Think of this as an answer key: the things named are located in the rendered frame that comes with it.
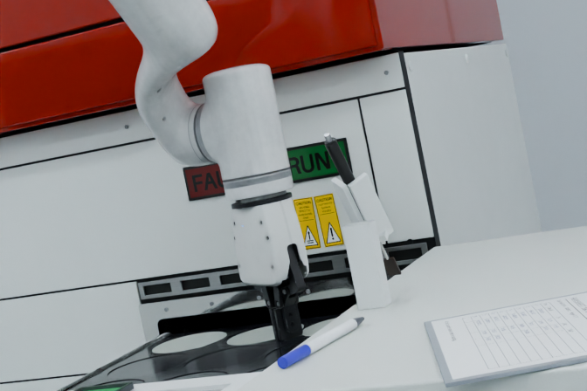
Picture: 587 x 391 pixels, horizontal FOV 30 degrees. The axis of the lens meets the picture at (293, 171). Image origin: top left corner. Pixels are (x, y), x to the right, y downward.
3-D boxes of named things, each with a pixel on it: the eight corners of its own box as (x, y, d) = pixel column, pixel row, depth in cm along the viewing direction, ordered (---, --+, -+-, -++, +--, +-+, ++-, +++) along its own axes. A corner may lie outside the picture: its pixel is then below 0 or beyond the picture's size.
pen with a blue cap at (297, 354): (356, 313, 102) (275, 357, 90) (366, 312, 101) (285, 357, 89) (359, 324, 102) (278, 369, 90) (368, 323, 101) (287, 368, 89)
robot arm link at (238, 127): (203, 184, 132) (265, 174, 127) (181, 77, 132) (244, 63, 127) (241, 174, 139) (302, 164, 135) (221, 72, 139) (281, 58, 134)
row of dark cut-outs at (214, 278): (142, 298, 159) (139, 282, 159) (431, 260, 142) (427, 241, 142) (141, 299, 159) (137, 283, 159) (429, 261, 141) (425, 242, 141)
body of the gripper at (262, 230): (213, 199, 136) (231, 287, 136) (253, 195, 127) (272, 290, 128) (265, 187, 140) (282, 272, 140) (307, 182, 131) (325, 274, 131)
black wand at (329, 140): (332, 137, 103) (334, 128, 104) (318, 140, 104) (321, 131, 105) (400, 277, 115) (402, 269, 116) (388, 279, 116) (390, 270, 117)
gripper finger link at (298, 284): (272, 227, 131) (261, 257, 135) (304, 275, 127) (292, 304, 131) (280, 224, 132) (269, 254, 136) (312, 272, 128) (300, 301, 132)
